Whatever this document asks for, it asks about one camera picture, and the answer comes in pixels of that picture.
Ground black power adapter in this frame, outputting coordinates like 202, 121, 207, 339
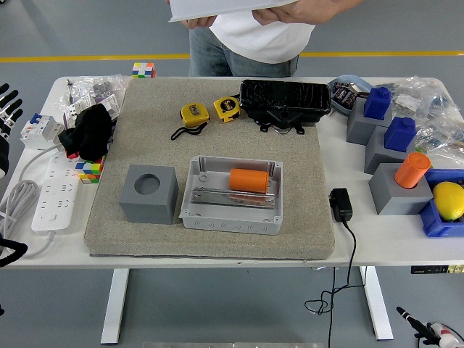
328, 187, 355, 223

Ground person's left hand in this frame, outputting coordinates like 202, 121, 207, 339
252, 0, 338, 25

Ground white purple small package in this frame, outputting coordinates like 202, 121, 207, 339
63, 94, 121, 126

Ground orange cylindrical battery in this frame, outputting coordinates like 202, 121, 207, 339
228, 167, 271, 194
394, 152, 432, 190

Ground blue plastic bottle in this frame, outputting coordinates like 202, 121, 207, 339
384, 115, 417, 153
363, 86, 392, 120

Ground person's right hand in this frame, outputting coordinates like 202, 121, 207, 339
181, 14, 218, 29

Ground white blue circuit breaker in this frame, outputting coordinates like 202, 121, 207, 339
20, 112, 65, 150

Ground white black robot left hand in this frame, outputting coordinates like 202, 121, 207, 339
0, 83, 25, 178

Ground black adapter cord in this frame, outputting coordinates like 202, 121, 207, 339
303, 219, 367, 348

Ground colourful puzzle cube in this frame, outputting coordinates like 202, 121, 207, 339
131, 62, 157, 79
75, 156, 106, 185

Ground black plastic housing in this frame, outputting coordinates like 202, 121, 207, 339
239, 79, 333, 135

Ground white power strip cable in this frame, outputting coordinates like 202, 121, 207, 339
0, 143, 66, 259

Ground person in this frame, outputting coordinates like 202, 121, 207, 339
165, 0, 363, 78

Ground clear bags of small parts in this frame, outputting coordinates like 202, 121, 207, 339
54, 74, 131, 120

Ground clear bags of components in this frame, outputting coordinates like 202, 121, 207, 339
391, 75, 464, 170

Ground blue storage bin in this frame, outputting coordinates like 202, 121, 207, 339
419, 168, 464, 239

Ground yellow tape measure black strap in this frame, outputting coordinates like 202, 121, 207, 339
170, 103, 211, 141

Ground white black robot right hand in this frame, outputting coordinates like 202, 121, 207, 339
396, 306, 464, 348

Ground black cloth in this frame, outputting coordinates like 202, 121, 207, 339
57, 104, 114, 162

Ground white table leg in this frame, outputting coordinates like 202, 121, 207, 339
358, 266, 395, 341
100, 268, 131, 345

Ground dark snack packets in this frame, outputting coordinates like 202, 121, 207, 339
332, 81, 360, 108

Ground grey holder block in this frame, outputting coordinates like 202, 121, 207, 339
346, 97, 394, 146
368, 162, 434, 217
363, 125, 418, 175
118, 165, 179, 225

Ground white power strip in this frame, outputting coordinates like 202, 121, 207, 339
30, 152, 84, 233

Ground yellow lemon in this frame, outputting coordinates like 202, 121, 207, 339
432, 181, 464, 222

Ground grey-brown foam mat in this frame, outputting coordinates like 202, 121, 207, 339
83, 78, 335, 260

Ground black table control panel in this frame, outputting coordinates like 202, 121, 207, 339
410, 265, 464, 275

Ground light blue bowl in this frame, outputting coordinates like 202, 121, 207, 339
327, 74, 374, 117

